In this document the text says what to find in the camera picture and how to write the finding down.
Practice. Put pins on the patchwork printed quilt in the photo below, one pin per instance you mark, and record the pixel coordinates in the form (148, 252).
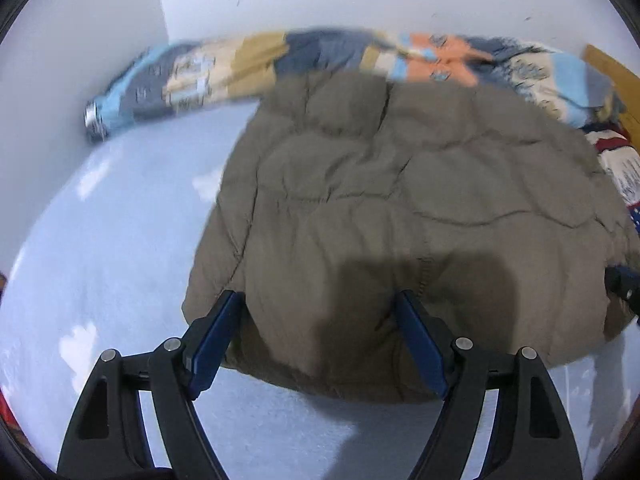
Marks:
(210, 75)

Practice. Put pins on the red white navy printed cloth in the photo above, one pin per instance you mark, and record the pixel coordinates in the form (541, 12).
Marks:
(625, 170)

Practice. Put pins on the light blue bed sheet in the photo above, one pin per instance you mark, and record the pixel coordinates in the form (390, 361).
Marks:
(125, 260)

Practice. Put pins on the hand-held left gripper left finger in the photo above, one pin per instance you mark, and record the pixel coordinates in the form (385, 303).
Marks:
(210, 355)

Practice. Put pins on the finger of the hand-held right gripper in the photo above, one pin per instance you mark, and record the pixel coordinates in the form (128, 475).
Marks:
(625, 285)

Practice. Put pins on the olive hooded puffer jacket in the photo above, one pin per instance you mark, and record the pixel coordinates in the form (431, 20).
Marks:
(375, 185)

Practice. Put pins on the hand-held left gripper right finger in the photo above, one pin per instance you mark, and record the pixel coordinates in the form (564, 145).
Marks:
(422, 345)

